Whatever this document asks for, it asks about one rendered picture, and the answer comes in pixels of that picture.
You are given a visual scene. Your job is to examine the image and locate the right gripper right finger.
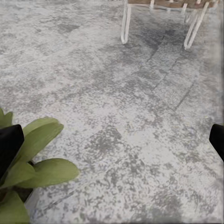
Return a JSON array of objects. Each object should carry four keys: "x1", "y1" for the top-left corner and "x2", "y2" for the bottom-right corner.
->
[{"x1": 209, "y1": 124, "x2": 224, "y2": 162}]

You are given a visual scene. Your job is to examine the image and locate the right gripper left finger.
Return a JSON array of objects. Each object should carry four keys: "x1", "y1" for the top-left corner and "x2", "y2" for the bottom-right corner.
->
[{"x1": 0, "y1": 124, "x2": 25, "y2": 180}]

